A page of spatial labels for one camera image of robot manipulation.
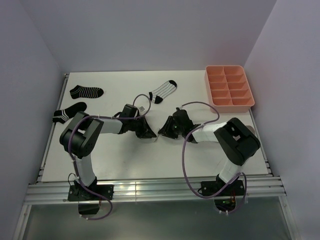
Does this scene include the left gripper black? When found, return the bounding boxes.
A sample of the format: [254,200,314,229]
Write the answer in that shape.
[128,115,156,139]

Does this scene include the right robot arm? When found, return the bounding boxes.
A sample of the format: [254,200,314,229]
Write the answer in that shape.
[158,108,261,195]

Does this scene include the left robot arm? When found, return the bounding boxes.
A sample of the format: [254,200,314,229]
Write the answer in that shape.
[59,104,157,200]

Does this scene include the white sock black toe heel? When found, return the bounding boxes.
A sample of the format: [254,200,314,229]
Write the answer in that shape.
[148,80,178,104]

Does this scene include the pink divided organizer tray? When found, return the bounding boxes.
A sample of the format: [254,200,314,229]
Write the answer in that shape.
[204,65,255,114]

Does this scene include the black sock thin white stripes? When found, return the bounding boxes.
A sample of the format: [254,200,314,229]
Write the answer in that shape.
[69,85,104,99]

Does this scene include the taupe sock red cuff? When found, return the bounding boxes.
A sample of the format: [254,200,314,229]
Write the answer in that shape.
[246,125,256,135]

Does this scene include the black sock white cuff stripes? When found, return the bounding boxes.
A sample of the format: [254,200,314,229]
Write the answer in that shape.
[52,102,87,124]

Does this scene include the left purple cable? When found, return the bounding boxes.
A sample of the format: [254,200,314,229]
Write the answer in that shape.
[67,93,152,221]

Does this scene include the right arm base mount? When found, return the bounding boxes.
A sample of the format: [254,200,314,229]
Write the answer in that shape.
[198,179,245,198]

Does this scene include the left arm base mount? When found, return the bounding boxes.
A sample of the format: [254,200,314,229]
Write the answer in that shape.
[67,184,114,202]

